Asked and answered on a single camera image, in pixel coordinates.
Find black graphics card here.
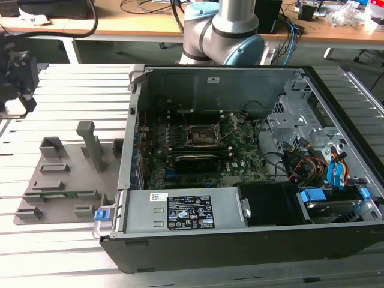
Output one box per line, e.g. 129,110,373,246
174,154,219,173

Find metal drive cage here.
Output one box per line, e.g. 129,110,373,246
266,76,346,160

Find hard disk in blue carrier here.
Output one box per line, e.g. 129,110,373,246
298,187,371,224

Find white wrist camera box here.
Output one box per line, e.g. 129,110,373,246
0,92,37,119

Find red yellow wire bundle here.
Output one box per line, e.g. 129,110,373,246
283,149,329,182

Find crumpled white paper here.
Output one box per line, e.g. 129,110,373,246
18,7,51,25

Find white power strip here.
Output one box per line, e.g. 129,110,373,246
260,47,277,66

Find thick black cable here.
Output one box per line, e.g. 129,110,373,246
16,0,99,39

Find grey power supply unit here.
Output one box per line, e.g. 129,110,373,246
122,187,250,235

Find black RAM slot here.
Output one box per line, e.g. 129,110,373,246
172,147,228,154
169,109,224,115
171,143,226,149
169,113,224,119

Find white and red box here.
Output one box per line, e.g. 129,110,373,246
364,0,384,33

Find black PC case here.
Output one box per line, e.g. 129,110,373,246
92,64,384,274

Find grey parts rack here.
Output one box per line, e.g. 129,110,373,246
13,121,125,225

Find long wooden desk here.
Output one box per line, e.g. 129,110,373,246
0,0,384,50

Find clear plastic bags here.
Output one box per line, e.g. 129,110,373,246
326,2,367,28

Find black fan shroud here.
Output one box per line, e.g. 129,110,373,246
236,182,313,227

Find thin metal locking lever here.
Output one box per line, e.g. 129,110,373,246
178,103,190,129

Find silver chipset heatsink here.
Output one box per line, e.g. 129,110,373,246
221,176,242,187

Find blue flat wire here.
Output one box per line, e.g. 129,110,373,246
334,163,346,190
326,161,338,188

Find small black box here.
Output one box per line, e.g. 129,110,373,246
298,4,316,22

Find blue cable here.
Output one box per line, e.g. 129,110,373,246
280,17,299,66

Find CPU socket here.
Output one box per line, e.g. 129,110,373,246
184,124,223,146

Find black camera bracket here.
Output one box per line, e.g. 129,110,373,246
8,50,38,97

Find green motherboard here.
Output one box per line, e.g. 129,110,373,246
139,112,271,190

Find metal socket cover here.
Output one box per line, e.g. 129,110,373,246
215,112,241,142

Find black rating label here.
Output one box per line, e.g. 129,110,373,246
166,195,211,231

